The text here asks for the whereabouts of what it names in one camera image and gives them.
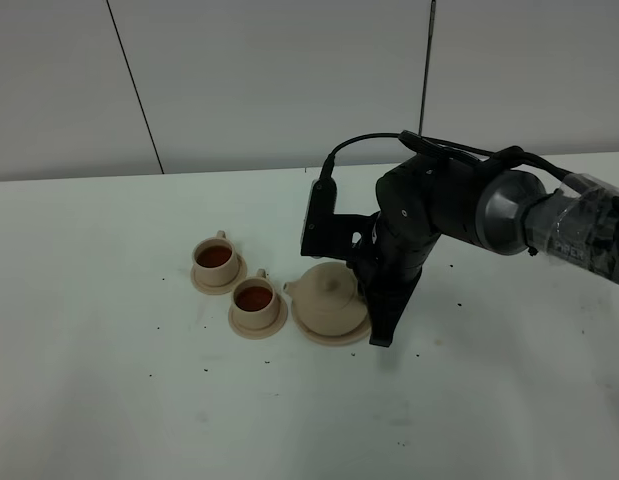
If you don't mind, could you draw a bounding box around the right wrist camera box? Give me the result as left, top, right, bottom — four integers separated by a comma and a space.
300, 177, 378, 262

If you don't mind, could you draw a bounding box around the large beige teapot saucer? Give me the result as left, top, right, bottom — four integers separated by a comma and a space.
291, 297, 371, 346

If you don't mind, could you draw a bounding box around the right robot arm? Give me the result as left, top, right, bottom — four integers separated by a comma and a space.
354, 155, 619, 347

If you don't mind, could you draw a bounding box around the far beige teacup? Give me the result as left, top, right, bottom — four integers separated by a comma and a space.
193, 230, 240, 288

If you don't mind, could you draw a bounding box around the beige ceramic teapot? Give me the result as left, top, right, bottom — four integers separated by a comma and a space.
283, 262, 364, 311

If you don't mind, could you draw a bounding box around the near small beige saucer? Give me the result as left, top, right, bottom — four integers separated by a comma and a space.
228, 294, 288, 340

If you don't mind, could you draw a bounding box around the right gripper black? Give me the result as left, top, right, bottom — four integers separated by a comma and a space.
348, 154, 494, 348

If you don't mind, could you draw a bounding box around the far small beige saucer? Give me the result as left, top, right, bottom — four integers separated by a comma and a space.
190, 255, 247, 295

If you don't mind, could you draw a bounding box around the small beige saucer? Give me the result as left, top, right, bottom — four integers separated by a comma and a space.
228, 294, 288, 340
190, 255, 247, 295

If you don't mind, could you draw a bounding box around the beige teacup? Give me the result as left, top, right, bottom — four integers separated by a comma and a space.
193, 230, 240, 288
231, 269, 279, 333

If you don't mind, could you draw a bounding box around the near beige teacup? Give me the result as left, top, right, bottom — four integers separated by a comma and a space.
231, 269, 279, 333

